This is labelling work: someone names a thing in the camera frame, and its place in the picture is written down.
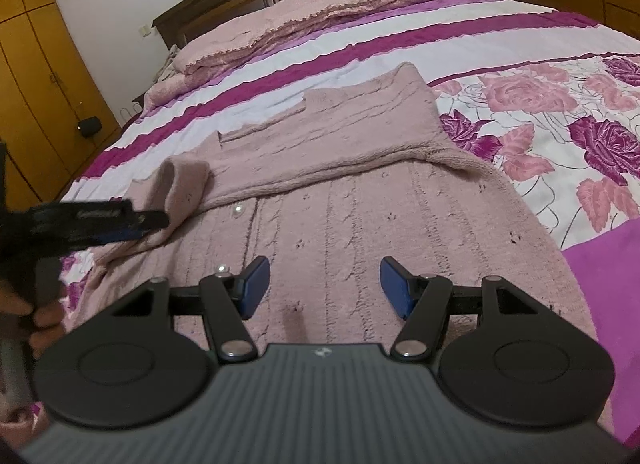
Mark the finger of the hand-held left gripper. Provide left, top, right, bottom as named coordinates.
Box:
left=60, top=211, right=170, bottom=250
left=27, top=198, right=135, bottom=233

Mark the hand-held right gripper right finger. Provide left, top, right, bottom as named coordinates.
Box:
left=379, top=255, right=549, bottom=363

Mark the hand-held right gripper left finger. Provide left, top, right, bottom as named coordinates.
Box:
left=99, top=255, right=272, bottom=361

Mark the pink knit sweater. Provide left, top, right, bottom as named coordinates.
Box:
left=65, top=62, right=616, bottom=440

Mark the person's left hand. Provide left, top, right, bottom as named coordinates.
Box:
left=0, top=278, right=68, bottom=360

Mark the pink velvet pillow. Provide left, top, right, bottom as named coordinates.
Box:
left=141, top=72, right=188, bottom=108

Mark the yellow wooden wardrobe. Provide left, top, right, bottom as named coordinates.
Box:
left=0, top=0, right=123, bottom=200

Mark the beige cloth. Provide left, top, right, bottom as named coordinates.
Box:
left=152, top=44, right=181, bottom=82

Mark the floral striped bed cover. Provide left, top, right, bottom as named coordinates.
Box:
left=0, top=0, right=640, bottom=450

